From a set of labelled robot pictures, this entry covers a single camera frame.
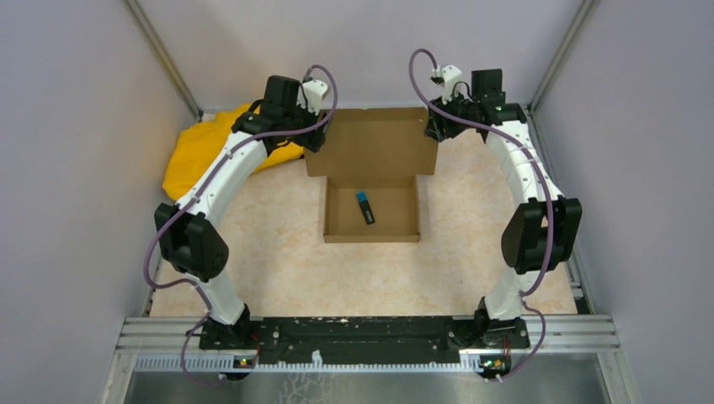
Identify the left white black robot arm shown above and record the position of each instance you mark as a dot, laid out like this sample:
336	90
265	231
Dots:
187	231

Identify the black blue marker pen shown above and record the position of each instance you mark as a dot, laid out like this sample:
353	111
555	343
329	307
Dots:
365	208

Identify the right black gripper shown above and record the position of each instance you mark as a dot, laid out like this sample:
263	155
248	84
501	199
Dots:
440	129

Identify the aluminium frame rail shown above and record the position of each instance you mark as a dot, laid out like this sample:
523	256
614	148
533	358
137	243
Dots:
172	344

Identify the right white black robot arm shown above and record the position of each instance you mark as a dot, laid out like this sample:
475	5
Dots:
543	227

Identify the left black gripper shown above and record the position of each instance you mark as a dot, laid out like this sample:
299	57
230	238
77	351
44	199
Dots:
311	140

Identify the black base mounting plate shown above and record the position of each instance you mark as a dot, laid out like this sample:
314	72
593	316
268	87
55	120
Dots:
367	340

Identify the yellow shirt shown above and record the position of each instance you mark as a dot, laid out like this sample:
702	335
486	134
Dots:
196	149

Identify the brown cardboard box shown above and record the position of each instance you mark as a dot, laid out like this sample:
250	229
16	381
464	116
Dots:
381	151

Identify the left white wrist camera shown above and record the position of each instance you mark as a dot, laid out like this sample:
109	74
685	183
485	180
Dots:
312	94

